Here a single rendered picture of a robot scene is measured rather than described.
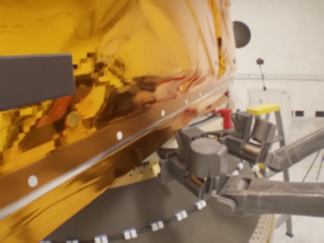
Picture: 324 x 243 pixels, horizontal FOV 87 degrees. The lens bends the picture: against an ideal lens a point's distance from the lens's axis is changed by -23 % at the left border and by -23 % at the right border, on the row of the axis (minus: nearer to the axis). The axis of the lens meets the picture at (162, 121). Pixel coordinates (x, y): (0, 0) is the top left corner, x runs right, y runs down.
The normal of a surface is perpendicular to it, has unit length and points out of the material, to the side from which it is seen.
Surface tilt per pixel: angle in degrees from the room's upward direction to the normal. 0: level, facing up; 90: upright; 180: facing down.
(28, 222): 90
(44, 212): 90
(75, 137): 95
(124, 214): 62
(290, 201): 95
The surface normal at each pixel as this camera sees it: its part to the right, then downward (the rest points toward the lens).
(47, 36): 0.87, 0.06
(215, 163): -0.58, 0.35
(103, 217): 0.26, -0.29
